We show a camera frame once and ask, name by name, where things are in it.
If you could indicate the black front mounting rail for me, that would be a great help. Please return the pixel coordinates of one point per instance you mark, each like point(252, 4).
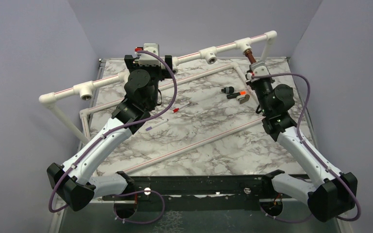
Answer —
point(194, 193)

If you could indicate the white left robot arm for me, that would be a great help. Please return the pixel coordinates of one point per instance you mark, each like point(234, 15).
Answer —
point(72, 182)

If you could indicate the white PVC pipe frame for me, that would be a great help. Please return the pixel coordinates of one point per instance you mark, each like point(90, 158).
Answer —
point(84, 90)

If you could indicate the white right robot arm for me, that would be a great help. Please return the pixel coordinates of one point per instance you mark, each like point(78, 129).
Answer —
point(330, 193)

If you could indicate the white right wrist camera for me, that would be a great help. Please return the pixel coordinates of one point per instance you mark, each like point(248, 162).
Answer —
point(257, 69)

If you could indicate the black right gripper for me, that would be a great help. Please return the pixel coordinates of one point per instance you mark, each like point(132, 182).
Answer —
point(252, 83)

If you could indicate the red capped white pen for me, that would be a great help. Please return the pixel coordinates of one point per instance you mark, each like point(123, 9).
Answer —
point(180, 107)

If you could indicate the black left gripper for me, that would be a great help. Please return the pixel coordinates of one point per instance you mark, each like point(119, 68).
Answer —
point(164, 74)

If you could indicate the brown water faucet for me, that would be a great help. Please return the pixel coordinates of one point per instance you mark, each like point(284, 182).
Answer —
point(249, 55)

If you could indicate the purple capped white pen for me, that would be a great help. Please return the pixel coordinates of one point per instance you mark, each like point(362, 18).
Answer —
point(157, 124)

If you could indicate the black faucet with orange handle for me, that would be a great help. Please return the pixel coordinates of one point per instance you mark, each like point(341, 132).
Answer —
point(231, 93)

